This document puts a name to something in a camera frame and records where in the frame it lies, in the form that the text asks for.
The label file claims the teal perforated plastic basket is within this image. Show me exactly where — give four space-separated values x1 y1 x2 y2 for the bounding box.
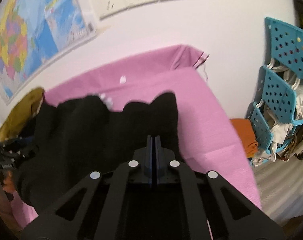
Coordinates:
265 17 303 79

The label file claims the orange cloth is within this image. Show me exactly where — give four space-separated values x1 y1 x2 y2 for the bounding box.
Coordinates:
230 119 258 158

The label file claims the mustard yellow garment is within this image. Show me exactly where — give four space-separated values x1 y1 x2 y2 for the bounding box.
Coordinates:
0 87 45 141

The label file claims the person's left hand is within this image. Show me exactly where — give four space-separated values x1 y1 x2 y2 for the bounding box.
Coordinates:
0 171 15 194

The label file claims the black cardigan with gold buttons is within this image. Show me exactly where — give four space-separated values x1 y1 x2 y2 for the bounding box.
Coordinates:
13 93 181 213

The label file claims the pink bed sheet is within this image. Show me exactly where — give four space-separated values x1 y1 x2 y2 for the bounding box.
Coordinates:
10 44 262 227

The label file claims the colourful wall map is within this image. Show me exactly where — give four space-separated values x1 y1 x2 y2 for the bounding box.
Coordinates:
0 0 96 103

